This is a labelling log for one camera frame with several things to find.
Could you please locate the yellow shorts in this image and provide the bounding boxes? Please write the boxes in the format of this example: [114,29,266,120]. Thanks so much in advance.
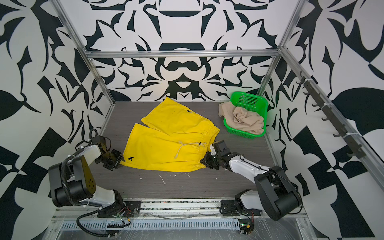
[121,98,220,173]

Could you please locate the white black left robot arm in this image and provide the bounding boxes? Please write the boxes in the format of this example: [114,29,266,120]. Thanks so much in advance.
[48,136,126,218]

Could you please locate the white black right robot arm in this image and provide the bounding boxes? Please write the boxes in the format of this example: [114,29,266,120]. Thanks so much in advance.
[201,152,303,221]

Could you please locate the beige shorts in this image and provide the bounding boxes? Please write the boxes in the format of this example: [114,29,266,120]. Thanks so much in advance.
[218,102,264,135]

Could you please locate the green plastic basket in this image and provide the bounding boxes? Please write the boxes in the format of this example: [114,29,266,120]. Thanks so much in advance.
[219,92,269,139]

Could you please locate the small green-lit electronics board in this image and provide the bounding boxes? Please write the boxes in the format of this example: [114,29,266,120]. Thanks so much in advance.
[238,219,254,235]

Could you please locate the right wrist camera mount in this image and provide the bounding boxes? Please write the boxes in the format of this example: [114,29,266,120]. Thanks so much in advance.
[210,140,231,156]

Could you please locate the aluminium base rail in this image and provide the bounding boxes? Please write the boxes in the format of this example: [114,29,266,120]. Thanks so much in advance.
[53,197,308,218]

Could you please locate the white slotted cable duct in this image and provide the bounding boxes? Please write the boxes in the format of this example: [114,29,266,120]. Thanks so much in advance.
[59,218,241,231]

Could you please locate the black wall hook rack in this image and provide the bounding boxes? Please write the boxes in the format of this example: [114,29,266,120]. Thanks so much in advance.
[297,72,367,159]

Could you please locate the aluminium cage frame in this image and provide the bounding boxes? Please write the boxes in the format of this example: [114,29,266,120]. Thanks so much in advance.
[51,1,384,188]

